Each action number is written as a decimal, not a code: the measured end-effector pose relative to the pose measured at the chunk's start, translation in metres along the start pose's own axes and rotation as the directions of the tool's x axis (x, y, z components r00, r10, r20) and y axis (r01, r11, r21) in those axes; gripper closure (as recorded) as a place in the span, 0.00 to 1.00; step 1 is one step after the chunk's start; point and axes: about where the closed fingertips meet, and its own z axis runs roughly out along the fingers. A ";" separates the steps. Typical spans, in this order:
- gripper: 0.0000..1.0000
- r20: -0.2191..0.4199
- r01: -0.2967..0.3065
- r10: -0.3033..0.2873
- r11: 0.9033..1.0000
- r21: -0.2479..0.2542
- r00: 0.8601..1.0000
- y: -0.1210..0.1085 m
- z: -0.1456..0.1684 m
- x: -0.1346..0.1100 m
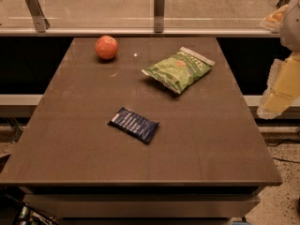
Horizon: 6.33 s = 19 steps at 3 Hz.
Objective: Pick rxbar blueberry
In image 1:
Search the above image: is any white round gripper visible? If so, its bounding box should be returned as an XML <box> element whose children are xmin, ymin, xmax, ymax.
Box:
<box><xmin>257</xmin><ymin>0</ymin><xmax>300</xmax><ymax>119</ymax></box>

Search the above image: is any blue rxbar wrapper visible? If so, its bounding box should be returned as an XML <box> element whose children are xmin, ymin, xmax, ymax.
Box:
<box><xmin>108</xmin><ymin>107</ymin><xmax>158</xmax><ymax>143</ymax></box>

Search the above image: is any green chip bag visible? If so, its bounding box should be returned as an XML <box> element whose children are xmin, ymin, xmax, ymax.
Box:
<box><xmin>142</xmin><ymin>47</ymin><xmax>215</xmax><ymax>95</ymax></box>

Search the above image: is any orange fruit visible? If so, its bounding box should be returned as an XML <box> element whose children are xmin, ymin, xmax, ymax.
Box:
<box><xmin>95</xmin><ymin>36</ymin><xmax>118</xmax><ymax>60</ymax></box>

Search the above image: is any glass railing panel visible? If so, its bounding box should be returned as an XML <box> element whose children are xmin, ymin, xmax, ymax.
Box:
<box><xmin>0</xmin><ymin>0</ymin><xmax>279</xmax><ymax>29</ymax></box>

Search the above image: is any middle metal railing bracket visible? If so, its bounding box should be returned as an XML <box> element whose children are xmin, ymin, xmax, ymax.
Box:
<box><xmin>154</xmin><ymin>0</ymin><xmax>165</xmax><ymax>33</ymax></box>

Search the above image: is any left metal railing bracket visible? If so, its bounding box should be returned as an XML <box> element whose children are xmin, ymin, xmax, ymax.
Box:
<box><xmin>25</xmin><ymin>0</ymin><xmax>50</xmax><ymax>33</ymax></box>

